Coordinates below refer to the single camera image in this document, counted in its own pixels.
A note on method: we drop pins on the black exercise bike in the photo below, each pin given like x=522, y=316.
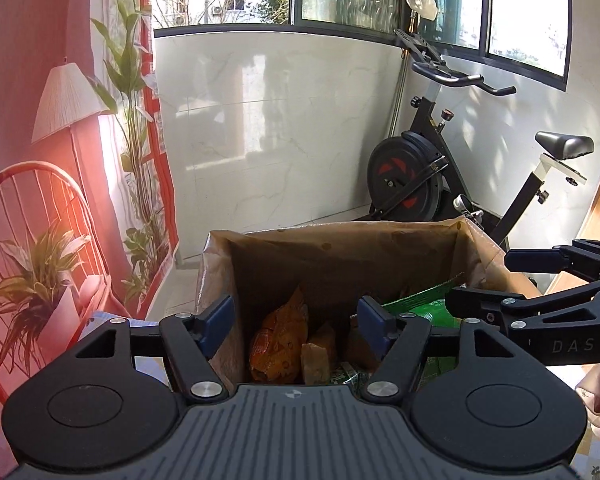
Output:
x=405, y=175

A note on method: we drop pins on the checkered floral tablecloth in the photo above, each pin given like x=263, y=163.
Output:
x=102, y=321

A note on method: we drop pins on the brown snack packet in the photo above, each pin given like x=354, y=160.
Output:
x=315, y=365
x=325, y=335
x=355, y=347

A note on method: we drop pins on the printed backdrop cloth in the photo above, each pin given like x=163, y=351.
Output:
x=30, y=50

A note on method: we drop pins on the white plastic bag cover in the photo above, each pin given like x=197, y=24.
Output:
x=422, y=2

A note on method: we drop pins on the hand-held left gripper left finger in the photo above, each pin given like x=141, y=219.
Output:
x=217, y=320

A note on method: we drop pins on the brown paper bag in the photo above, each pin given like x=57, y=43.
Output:
x=290, y=260

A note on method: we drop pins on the metal pole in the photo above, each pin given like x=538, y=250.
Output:
x=399, y=95

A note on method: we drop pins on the orange snack packet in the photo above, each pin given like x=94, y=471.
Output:
x=280, y=345

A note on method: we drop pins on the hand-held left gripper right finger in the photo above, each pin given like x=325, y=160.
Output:
x=372, y=327

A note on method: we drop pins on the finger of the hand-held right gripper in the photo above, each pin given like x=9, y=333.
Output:
x=535, y=260
x=480, y=305

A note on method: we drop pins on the green snack packet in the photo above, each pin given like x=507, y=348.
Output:
x=347, y=375
x=420, y=307

